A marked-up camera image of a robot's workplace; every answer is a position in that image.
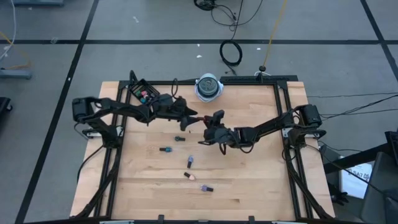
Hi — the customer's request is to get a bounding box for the black diagonal bar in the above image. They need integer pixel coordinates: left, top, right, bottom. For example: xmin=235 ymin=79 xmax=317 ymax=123
xmin=323 ymin=141 xmax=398 ymax=175

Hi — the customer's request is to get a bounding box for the grey stand foot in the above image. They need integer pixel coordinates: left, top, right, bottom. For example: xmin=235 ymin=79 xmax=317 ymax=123
xmin=0 ymin=68 xmax=33 ymax=80

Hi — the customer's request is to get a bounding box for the black coiled floor cable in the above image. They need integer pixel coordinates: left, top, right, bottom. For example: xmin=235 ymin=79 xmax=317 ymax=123
xmin=218 ymin=39 xmax=244 ymax=75

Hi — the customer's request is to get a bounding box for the black crate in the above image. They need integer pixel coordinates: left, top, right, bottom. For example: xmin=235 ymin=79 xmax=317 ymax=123
xmin=384 ymin=130 xmax=398 ymax=167

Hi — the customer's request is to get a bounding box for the white floor cable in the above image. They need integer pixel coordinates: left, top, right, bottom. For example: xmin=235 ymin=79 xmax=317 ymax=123
xmin=0 ymin=0 xmax=17 ymax=62

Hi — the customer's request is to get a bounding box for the white printed paper sheet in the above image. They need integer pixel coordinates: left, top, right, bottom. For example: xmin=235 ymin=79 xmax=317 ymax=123
xmin=338 ymin=162 xmax=373 ymax=200

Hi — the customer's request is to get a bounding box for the grey office chair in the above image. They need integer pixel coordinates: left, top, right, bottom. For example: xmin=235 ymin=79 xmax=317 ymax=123
xmin=360 ymin=151 xmax=398 ymax=224

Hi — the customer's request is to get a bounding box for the small black floor object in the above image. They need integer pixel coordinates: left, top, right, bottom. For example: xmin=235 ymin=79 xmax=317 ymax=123
xmin=329 ymin=183 xmax=349 ymax=206

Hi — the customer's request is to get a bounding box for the black aluminium table frame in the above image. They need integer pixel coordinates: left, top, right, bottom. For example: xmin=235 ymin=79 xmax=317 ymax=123
xmin=70 ymin=70 xmax=336 ymax=222

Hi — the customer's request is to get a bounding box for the yellow hanging cord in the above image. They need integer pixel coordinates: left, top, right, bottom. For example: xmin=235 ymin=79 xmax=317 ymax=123
xmin=262 ymin=0 xmax=289 ymax=68

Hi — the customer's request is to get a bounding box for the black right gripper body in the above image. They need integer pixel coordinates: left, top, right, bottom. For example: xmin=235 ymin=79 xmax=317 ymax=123
xmin=198 ymin=109 xmax=246 ymax=147

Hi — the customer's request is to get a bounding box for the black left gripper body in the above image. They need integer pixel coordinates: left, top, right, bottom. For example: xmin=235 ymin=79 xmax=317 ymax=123
xmin=146 ymin=94 xmax=189 ymax=131

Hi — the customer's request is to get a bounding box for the black plastic basket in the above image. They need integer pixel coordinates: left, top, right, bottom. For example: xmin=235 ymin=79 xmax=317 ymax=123
xmin=126 ymin=78 xmax=161 ymax=106

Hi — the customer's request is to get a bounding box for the black caster object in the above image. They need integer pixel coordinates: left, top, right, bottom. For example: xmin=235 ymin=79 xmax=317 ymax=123
xmin=0 ymin=96 xmax=13 ymax=113

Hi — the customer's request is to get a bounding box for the black tangled floor cable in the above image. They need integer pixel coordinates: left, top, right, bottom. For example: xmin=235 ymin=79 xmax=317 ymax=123
xmin=193 ymin=0 xmax=264 ymax=41

